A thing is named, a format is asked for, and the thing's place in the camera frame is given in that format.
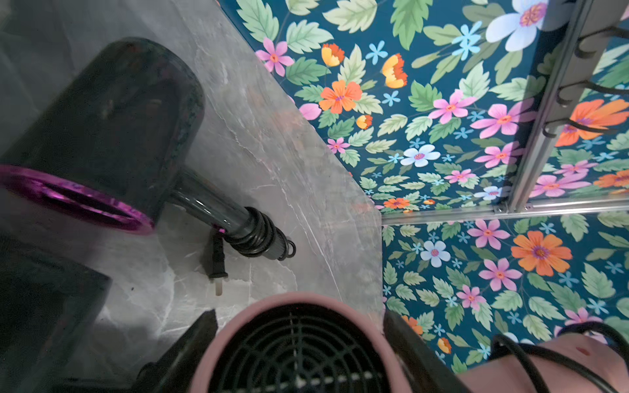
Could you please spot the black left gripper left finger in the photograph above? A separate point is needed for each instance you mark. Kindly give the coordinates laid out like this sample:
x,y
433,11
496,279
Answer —
x,y
174,371

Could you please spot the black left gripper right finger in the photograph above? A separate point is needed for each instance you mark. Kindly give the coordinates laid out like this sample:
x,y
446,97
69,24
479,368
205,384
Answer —
x,y
423,370

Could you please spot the pink hair dryer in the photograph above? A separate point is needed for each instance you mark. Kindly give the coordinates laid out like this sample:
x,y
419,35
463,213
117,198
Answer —
x,y
304,342

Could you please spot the dark grey hair dryer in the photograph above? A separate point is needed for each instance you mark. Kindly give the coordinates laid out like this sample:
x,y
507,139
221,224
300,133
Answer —
x,y
48,303
111,150

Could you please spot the black hook rail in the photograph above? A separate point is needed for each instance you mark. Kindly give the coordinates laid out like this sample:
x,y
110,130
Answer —
x,y
590,29

